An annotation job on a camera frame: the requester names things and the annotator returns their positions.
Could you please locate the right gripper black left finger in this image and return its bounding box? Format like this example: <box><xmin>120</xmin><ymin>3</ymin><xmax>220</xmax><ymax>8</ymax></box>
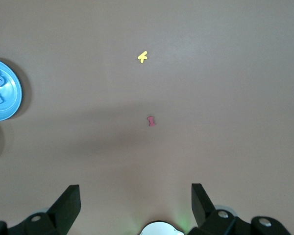
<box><xmin>0</xmin><ymin>185</ymin><xmax>82</xmax><ymax>235</ymax></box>

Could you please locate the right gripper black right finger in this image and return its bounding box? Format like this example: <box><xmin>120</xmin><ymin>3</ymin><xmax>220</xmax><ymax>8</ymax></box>
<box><xmin>187</xmin><ymin>183</ymin><xmax>291</xmax><ymax>235</ymax></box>

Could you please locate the brown table cover sheet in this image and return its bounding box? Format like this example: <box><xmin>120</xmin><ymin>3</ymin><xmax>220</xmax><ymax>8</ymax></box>
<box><xmin>0</xmin><ymin>0</ymin><xmax>294</xmax><ymax>235</ymax></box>

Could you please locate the blue plate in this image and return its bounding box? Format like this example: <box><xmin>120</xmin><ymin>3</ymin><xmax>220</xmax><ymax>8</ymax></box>
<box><xmin>0</xmin><ymin>57</ymin><xmax>23</xmax><ymax>122</ymax></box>

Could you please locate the yellow foam letter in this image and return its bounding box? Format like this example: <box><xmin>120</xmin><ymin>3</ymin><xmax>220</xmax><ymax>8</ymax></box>
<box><xmin>137</xmin><ymin>50</ymin><xmax>148</xmax><ymax>64</ymax></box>

